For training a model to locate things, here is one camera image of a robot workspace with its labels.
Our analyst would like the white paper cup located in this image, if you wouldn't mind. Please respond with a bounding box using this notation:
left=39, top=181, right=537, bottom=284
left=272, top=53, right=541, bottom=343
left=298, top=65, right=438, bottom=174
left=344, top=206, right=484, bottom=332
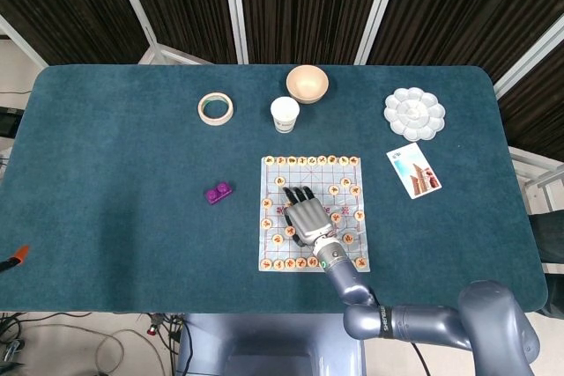
left=270, top=96, right=301, bottom=134

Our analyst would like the white metal rack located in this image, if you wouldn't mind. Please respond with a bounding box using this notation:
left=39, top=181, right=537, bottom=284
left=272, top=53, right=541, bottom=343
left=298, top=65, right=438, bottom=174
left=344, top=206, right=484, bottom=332
left=508, top=145, right=564, bottom=218

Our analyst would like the purple building block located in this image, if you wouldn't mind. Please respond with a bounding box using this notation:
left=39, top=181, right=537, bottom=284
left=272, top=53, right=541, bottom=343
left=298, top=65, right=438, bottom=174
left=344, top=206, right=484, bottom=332
left=204, top=181, right=234, bottom=207

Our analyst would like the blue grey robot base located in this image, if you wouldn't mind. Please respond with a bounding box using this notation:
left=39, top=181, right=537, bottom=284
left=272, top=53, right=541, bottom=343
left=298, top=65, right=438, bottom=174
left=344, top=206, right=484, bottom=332
left=177, top=313, right=367, bottom=376

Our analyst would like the white plastic chessboard sheet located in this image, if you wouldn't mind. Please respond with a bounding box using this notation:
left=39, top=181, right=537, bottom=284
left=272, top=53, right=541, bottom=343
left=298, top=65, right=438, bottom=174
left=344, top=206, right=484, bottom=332
left=257, top=155, right=371, bottom=273

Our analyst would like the beige bowl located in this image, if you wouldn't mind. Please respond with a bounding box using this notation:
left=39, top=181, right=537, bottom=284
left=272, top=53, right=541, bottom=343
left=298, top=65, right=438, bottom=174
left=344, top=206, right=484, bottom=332
left=286, top=64, right=330, bottom=106

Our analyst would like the white flower paint palette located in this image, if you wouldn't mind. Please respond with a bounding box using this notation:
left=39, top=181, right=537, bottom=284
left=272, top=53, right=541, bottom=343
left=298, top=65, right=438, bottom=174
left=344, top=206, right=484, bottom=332
left=382, top=87, right=447, bottom=144

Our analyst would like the black box device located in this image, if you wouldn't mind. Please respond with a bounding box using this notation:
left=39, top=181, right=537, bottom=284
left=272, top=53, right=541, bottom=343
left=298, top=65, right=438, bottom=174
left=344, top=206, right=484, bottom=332
left=0, top=106, right=23, bottom=136

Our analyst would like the picture postcard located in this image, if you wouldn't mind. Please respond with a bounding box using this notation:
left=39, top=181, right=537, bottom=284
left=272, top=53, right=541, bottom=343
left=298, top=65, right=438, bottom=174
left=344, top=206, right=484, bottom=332
left=386, top=143, right=443, bottom=200

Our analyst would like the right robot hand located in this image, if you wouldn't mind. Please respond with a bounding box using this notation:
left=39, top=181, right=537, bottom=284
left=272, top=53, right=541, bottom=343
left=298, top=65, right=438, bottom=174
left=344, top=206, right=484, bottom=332
left=282, top=185, right=336, bottom=248

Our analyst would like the teal table cloth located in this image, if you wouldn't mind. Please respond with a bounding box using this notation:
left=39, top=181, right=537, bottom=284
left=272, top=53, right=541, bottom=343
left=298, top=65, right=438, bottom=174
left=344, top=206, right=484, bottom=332
left=0, top=63, right=550, bottom=315

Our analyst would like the white partition foot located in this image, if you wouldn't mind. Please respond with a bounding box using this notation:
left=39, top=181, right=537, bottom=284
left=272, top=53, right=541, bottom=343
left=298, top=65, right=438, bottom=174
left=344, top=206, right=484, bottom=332
left=138, top=43, right=212, bottom=65

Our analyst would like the orange black hand tool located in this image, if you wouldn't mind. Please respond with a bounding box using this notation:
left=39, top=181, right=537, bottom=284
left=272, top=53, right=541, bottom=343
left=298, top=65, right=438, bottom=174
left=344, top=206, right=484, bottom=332
left=0, top=243, right=31, bottom=276

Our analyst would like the beige masking tape roll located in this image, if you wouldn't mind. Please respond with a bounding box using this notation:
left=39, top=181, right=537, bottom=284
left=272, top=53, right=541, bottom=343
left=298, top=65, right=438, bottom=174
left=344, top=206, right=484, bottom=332
left=197, top=91, right=235, bottom=127

